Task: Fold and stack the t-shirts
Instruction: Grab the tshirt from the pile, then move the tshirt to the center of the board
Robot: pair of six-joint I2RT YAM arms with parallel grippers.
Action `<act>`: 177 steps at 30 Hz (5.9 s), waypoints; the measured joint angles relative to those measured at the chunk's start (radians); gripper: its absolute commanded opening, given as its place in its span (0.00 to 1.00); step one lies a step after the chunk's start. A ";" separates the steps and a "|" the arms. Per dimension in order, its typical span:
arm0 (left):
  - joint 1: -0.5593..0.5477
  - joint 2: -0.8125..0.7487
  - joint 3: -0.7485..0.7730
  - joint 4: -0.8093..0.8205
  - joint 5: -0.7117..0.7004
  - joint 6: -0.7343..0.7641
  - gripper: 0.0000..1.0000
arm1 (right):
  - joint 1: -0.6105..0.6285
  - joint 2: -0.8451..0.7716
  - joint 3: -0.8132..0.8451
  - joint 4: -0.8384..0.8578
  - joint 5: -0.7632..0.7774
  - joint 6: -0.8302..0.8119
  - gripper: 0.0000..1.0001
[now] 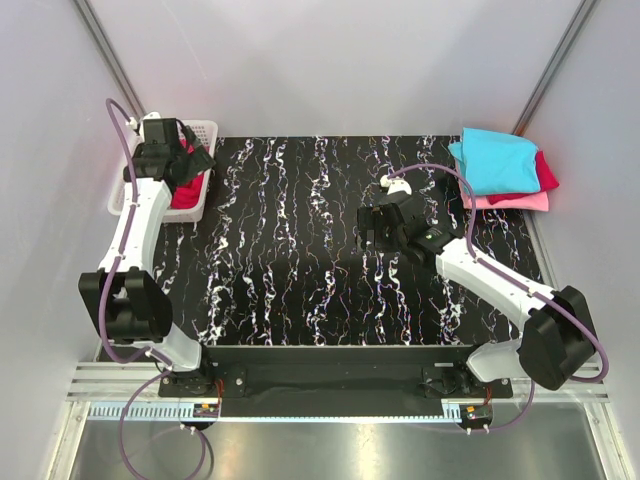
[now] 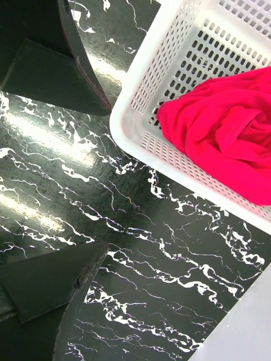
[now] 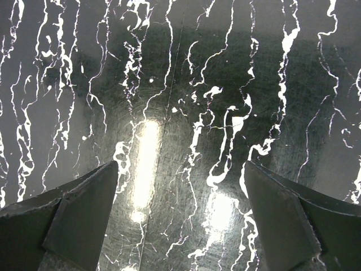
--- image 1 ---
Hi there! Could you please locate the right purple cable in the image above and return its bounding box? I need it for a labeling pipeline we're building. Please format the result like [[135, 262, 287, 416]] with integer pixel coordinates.
[[382, 163, 610, 434]]

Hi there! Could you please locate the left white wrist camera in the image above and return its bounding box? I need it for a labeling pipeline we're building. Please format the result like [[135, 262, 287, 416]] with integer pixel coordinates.
[[125, 111, 162, 142]]

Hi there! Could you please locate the folded cyan t shirt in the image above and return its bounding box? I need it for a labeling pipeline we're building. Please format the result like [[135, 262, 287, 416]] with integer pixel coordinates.
[[448, 128, 540, 196]]

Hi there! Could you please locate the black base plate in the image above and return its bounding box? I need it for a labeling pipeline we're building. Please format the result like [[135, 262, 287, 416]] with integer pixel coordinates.
[[159, 345, 513, 399]]

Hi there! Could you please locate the corner aluminium post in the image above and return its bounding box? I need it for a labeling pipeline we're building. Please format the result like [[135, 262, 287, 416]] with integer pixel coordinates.
[[70, 0, 145, 117], [512, 0, 600, 136]]

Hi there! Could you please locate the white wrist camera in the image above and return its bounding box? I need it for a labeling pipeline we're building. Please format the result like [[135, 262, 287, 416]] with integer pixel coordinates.
[[379, 175, 412, 196], [125, 111, 162, 142]]

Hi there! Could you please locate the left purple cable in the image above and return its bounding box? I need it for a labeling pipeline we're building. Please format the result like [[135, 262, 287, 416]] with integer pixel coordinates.
[[97, 98, 214, 476]]

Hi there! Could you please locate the purple cable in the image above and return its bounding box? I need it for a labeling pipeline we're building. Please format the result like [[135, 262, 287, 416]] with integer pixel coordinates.
[[382, 163, 610, 434], [97, 98, 214, 476]]

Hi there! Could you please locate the folded crimson t shirt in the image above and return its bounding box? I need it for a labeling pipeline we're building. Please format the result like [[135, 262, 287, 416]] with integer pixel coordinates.
[[487, 150, 559, 205]]

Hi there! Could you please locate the left corner aluminium post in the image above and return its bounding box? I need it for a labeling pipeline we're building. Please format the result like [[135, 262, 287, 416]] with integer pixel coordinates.
[[70, 0, 145, 117]]

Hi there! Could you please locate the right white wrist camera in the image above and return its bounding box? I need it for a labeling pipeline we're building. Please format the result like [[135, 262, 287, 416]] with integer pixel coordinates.
[[379, 175, 412, 196]]

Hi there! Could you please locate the black marbled table mat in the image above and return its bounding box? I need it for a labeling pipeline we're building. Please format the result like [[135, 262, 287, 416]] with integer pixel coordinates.
[[152, 135, 543, 346]]

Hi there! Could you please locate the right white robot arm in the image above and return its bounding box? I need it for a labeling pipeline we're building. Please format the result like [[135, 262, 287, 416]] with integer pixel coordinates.
[[356, 192, 597, 397]]

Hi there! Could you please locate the crimson t shirt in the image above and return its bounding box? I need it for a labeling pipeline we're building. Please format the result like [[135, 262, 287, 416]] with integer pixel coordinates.
[[171, 140, 204, 210], [487, 150, 559, 205]]

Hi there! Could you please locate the aluminium front rail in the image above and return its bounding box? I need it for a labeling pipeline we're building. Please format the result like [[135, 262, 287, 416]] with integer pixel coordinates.
[[65, 363, 611, 424]]

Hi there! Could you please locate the folded pink t shirt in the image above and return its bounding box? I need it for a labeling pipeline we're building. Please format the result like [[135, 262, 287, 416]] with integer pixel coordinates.
[[476, 192, 550, 212]]

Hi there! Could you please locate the right corner aluminium post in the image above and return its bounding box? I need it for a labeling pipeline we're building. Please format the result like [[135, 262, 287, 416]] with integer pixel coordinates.
[[512, 0, 600, 136]]

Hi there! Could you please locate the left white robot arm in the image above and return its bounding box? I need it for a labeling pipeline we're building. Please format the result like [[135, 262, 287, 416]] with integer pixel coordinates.
[[78, 112, 218, 396]]

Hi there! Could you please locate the white plastic basket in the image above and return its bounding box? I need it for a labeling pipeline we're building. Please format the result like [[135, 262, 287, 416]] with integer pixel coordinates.
[[107, 120, 218, 223]]

